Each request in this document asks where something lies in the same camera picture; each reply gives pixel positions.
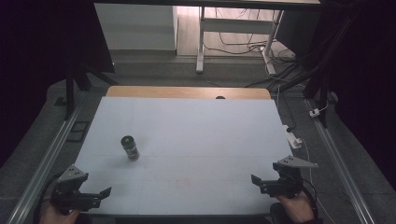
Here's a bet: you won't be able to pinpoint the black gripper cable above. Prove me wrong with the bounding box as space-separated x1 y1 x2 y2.
301 179 319 219
32 173 64 224

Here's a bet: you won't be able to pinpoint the dark spice bottle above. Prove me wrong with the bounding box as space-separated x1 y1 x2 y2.
120 134 141 162

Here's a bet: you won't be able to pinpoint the white cable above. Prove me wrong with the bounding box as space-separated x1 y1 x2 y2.
299 138 338 224

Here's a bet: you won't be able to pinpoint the white desk frame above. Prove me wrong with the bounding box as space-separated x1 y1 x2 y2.
195 6 285 76

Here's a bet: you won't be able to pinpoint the wooden table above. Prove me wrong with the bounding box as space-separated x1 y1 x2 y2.
106 85 272 101

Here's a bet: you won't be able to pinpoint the aluminium rail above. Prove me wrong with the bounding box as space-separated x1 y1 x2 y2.
6 104 82 224
304 98 377 224

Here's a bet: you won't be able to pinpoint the white table mat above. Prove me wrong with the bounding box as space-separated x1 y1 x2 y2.
74 95 294 217

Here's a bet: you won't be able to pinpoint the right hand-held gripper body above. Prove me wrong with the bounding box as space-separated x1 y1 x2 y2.
260 155 319 199

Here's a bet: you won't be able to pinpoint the black stand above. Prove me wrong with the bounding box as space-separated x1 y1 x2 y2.
279 18 356 129
64 46 120 121

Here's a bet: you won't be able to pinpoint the white power strip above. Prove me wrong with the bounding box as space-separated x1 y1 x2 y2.
282 124 304 150

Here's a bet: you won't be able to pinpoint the person's right hand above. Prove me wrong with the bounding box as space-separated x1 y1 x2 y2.
275 190 316 224

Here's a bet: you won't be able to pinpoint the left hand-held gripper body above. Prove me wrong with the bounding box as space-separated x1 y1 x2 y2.
49 164 103 216

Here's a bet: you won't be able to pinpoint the white cabinet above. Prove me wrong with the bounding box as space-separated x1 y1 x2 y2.
93 3 178 51

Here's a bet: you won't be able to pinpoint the black floor frame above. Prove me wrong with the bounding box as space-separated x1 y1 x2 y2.
65 120 92 144

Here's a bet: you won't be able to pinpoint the black floor cables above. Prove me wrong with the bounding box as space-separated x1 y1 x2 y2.
203 7 300 89

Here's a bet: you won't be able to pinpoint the person's left hand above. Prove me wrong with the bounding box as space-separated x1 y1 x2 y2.
38 203 82 224

